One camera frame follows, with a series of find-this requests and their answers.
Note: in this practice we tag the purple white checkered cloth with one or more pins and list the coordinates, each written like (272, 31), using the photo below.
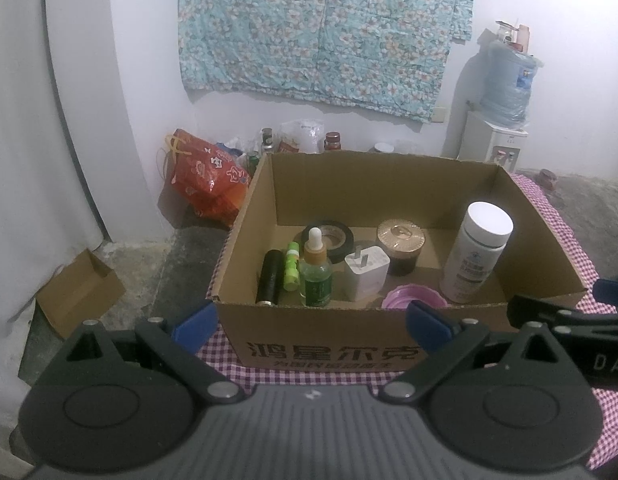
(364, 342)

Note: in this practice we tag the dark glass bottle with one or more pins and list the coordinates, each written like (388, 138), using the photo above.
(266, 141)

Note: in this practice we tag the white supplement bottle green stripe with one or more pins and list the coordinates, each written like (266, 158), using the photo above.
(483, 234)

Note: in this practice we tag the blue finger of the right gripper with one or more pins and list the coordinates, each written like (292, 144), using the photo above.
(525, 311)
(605, 291)

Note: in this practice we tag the white lid jar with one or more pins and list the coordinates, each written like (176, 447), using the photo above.
(382, 147)

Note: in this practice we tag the dropper bottle white cap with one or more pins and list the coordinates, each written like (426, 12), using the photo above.
(315, 271)

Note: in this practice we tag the red plastic bag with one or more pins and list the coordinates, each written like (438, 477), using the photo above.
(208, 177)

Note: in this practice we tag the green small tube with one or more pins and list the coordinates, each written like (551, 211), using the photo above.
(291, 278)

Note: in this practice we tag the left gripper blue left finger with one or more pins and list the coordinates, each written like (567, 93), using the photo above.
(194, 328)

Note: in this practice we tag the red lid jar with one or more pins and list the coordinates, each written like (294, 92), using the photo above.
(332, 141)

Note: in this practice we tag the gold lid dark jar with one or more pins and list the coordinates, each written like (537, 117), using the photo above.
(402, 241)

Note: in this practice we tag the large brown cardboard box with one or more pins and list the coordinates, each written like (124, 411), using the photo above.
(362, 190)

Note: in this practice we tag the black cylindrical flashlight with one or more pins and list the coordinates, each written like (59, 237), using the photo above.
(271, 278)

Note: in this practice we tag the clear plastic bag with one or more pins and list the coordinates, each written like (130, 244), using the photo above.
(301, 136)

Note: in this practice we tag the white water dispenser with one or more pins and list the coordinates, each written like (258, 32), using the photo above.
(483, 141)

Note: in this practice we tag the black tape roll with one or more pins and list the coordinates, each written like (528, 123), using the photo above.
(337, 238)

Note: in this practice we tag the pink round container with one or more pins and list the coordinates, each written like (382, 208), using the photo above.
(414, 299)

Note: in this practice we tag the teal floral wall cloth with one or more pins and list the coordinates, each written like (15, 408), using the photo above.
(383, 55)

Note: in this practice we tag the small open cardboard box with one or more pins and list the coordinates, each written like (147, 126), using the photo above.
(85, 289)

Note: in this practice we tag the blue water jug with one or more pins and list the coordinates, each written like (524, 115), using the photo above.
(508, 85)

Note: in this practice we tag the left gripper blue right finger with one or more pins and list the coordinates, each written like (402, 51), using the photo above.
(429, 327)

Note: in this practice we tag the white power adapter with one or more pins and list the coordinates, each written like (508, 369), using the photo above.
(365, 272)

